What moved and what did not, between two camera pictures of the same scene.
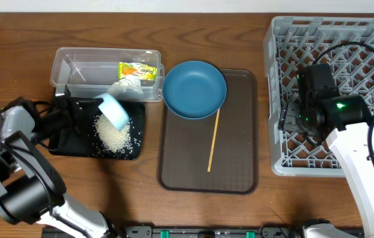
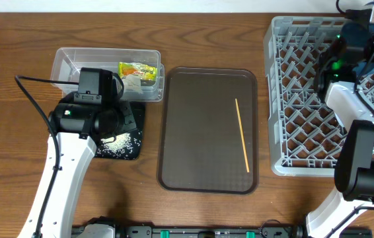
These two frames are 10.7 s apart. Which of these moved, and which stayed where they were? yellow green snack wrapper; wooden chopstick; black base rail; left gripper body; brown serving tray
Moved: left gripper body; wooden chopstick
Stayed: yellow green snack wrapper; brown serving tray; black base rail
